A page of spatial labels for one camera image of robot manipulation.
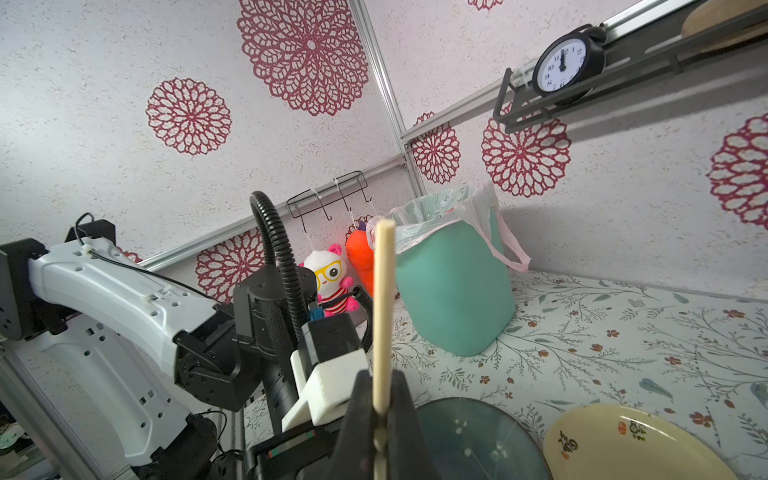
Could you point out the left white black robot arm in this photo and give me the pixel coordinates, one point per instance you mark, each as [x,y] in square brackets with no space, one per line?
[115,326]

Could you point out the red plush toy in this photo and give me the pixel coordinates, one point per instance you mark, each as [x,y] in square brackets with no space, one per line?
[361,256]

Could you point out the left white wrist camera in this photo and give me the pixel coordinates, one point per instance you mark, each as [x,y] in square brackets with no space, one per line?
[325,366]

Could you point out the dark green glass plate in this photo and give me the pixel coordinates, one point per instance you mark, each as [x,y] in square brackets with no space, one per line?
[470,439]

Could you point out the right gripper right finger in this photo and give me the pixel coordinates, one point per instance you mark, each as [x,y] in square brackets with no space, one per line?
[407,455]

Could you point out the cream small plate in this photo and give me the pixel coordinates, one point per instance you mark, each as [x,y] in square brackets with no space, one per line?
[604,441]

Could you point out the grey wall shelf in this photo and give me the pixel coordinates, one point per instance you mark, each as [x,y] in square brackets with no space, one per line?
[643,43]

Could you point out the chopsticks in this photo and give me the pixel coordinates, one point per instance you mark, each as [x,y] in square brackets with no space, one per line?
[384,280]

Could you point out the black alarm clock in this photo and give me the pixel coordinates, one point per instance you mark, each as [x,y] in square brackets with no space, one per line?
[571,59]

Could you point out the white plush with yellow glasses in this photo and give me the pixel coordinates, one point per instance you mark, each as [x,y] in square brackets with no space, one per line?
[333,284]

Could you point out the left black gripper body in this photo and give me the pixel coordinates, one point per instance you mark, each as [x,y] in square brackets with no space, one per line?
[244,345]

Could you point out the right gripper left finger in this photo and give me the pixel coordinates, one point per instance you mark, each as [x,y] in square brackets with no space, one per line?
[354,452]

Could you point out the black wire wall rack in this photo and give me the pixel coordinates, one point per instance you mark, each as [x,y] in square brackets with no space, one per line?
[339,189]

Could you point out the green trash bin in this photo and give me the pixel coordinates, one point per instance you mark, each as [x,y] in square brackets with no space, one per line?
[458,294]

